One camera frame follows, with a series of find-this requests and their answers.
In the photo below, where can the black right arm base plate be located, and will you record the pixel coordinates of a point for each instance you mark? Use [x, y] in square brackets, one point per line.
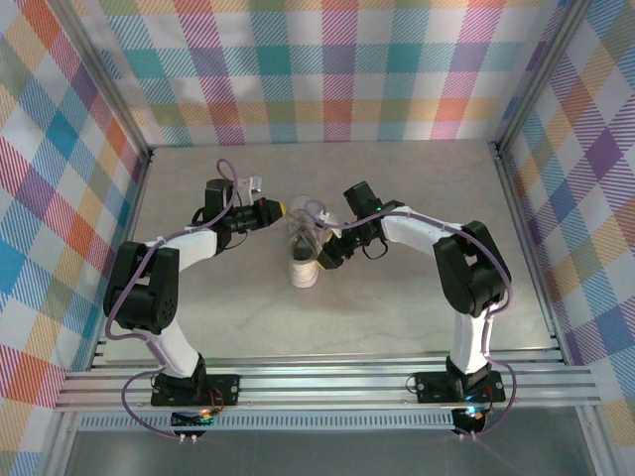
[431, 387]

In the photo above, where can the left controller board with LEDs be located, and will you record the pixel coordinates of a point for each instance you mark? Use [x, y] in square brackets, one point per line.
[191, 420]

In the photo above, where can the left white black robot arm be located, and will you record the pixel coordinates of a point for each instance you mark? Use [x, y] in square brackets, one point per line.
[193, 248]

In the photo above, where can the narrow aluminium rail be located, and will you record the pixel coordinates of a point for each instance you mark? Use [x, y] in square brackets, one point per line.
[322, 358]

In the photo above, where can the aluminium side rail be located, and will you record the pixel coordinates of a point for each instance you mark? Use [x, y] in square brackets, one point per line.
[526, 248]
[139, 186]

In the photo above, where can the white sneaker shoe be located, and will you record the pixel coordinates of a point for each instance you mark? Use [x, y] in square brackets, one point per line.
[302, 275]

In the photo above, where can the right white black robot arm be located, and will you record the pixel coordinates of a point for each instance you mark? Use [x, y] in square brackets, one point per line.
[417, 230]

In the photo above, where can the controller board with leds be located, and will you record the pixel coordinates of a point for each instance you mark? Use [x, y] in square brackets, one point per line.
[471, 419]
[191, 420]

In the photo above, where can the aluminium corner post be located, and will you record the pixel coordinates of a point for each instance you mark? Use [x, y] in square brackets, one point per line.
[538, 74]
[106, 84]

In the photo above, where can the wide aluminium mounting rail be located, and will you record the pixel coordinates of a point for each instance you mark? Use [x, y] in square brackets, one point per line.
[322, 389]

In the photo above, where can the right controller board with LEDs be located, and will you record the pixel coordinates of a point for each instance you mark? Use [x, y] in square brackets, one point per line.
[471, 419]

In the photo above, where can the plaid cloth backdrop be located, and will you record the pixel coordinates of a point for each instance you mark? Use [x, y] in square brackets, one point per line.
[39, 198]
[322, 74]
[595, 198]

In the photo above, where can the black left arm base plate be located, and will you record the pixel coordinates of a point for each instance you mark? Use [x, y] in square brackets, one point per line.
[225, 389]

